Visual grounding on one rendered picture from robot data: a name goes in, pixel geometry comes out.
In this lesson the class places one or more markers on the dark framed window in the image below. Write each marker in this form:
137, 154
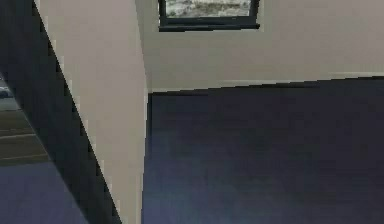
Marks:
206, 22

